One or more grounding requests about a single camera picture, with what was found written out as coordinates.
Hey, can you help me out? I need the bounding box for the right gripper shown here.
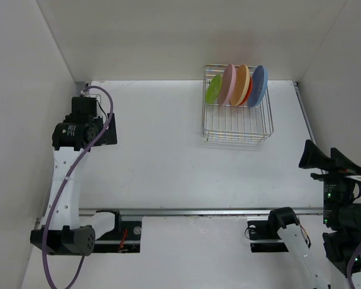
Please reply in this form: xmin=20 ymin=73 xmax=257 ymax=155
xmin=300 ymin=137 xmax=361 ymax=225

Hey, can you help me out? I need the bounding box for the blue plate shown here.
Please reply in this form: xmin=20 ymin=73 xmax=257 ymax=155
xmin=247 ymin=65 xmax=268 ymax=107

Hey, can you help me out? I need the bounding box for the red-orange plate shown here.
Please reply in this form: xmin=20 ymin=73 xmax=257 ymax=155
xmin=240 ymin=76 xmax=253 ymax=105

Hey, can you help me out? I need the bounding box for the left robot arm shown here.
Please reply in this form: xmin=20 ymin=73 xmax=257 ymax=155
xmin=42 ymin=96 xmax=117 ymax=256

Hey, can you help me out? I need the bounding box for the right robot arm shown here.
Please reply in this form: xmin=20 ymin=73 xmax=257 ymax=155
xmin=267 ymin=140 xmax=361 ymax=288

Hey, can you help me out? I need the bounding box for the yellow-orange plate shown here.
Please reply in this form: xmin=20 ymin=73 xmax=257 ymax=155
xmin=229 ymin=64 xmax=250 ymax=107

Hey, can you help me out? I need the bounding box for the green plate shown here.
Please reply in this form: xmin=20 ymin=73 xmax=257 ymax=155
xmin=205 ymin=75 xmax=222 ymax=104

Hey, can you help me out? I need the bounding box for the pink plate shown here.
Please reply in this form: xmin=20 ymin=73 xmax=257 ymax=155
xmin=218 ymin=64 xmax=236 ymax=105

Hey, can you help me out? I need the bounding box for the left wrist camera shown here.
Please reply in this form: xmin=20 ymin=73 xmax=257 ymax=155
xmin=81 ymin=90 xmax=102 ymax=104

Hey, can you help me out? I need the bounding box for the aluminium rail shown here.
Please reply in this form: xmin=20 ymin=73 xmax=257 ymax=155
xmin=79 ymin=207 xmax=323 ymax=221

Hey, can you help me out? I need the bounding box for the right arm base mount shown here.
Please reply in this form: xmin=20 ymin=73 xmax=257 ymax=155
xmin=245 ymin=216 xmax=311 ymax=256

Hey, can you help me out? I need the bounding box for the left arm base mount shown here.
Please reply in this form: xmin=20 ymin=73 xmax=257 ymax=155
xmin=84 ymin=211 xmax=143 ymax=253

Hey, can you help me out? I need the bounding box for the metal wire dish rack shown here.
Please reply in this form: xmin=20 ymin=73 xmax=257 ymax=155
xmin=202 ymin=64 xmax=274 ymax=145

